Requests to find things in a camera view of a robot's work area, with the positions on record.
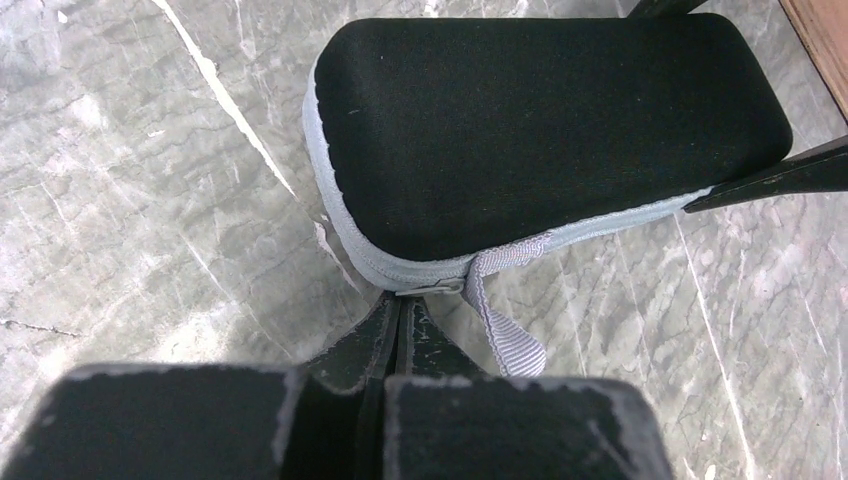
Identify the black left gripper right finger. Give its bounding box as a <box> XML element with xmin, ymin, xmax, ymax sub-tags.
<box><xmin>384</xmin><ymin>298</ymin><xmax>673</xmax><ymax>479</ymax></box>

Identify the brown wooden board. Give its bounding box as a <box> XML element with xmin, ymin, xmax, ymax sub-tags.
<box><xmin>780</xmin><ymin>0</ymin><xmax>847</xmax><ymax>119</ymax></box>

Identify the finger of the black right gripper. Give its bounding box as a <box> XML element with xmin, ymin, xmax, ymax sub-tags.
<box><xmin>627</xmin><ymin>0</ymin><xmax>707</xmax><ymax>18</ymax></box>
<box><xmin>683</xmin><ymin>136</ymin><xmax>847</xmax><ymax>214</ymax></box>

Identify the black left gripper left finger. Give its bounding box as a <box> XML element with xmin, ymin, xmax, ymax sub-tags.
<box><xmin>2</xmin><ymin>297</ymin><xmax>400</xmax><ymax>479</ymax></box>

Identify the black grey zippered case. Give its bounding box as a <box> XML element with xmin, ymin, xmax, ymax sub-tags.
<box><xmin>302</xmin><ymin>14</ymin><xmax>792</xmax><ymax>376</ymax></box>

